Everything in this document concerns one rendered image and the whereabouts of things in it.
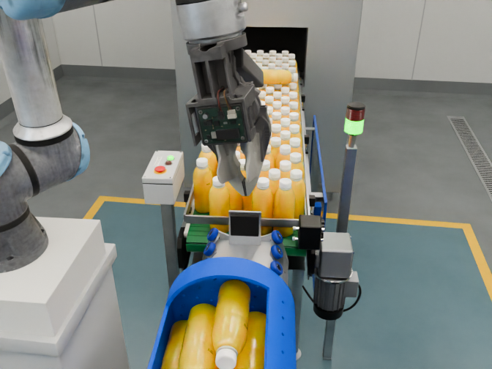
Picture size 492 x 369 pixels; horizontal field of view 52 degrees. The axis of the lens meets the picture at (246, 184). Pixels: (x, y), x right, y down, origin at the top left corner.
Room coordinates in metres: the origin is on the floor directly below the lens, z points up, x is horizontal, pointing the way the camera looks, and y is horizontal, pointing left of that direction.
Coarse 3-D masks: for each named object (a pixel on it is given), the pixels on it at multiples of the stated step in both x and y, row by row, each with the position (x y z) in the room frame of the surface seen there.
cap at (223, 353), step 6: (222, 354) 0.63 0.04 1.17; (228, 354) 0.63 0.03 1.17; (234, 354) 0.64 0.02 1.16; (216, 360) 0.63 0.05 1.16; (222, 360) 0.63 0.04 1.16; (228, 360) 0.63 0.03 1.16; (234, 360) 0.63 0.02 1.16; (222, 366) 0.63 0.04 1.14; (228, 366) 0.63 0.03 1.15; (234, 366) 0.63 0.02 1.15
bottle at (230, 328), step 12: (228, 288) 0.79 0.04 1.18; (240, 288) 0.80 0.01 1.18; (228, 300) 0.76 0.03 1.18; (240, 300) 0.76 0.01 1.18; (216, 312) 0.74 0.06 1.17; (228, 312) 0.72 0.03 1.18; (240, 312) 0.73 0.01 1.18; (216, 324) 0.70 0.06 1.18; (228, 324) 0.69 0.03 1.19; (240, 324) 0.70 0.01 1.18; (216, 336) 0.67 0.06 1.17; (228, 336) 0.67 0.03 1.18; (240, 336) 0.67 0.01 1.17; (216, 348) 0.66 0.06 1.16; (228, 348) 0.65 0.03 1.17; (240, 348) 0.66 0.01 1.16
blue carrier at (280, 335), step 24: (216, 264) 0.81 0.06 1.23; (240, 264) 0.81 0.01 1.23; (192, 288) 0.83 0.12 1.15; (216, 288) 0.83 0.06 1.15; (264, 288) 0.82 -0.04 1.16; (288, 288) 0.82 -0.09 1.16; (168, 312) 0.81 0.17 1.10; (264, 312) 0.82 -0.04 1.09; (288, 312) 0.75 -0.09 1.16; (288, 336) 0.69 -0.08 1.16; (264, 360) 0.59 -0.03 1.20; (288, 360) 0.63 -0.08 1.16
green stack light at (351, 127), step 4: (348, 120) 1.62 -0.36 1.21; (348, 124) 1.61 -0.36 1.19; (352, 124) 1.61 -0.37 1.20; (356, 124) 1.60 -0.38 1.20; (360, 124) 1.61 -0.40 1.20; (344, 128) 1.64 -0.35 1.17; (348, 128) 1.61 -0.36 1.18; (352, 128) 1.61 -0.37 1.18; (356, 128) 1.60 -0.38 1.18; (360, 128) 1.61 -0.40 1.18; (348, 132) 1.61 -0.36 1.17; (352, 132) 1.60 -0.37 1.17; (356, 132) 1.60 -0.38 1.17; (360, 132) 1.61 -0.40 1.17
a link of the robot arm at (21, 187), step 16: (0, 144) 0.88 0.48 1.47; (0, 160) 0.83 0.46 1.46; (16, 160) 0.87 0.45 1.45; (0, 176) 0.82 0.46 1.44; (16, 176) 0.84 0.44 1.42; (32, 176) 0.86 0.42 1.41; (0, 192) 0.81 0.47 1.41; (16, 192) 0.84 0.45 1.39; (32, 192) 0.86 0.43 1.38; (0, 208) 0.81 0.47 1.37; (16, 208) 0.83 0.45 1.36; (0, 224) 0.80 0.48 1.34
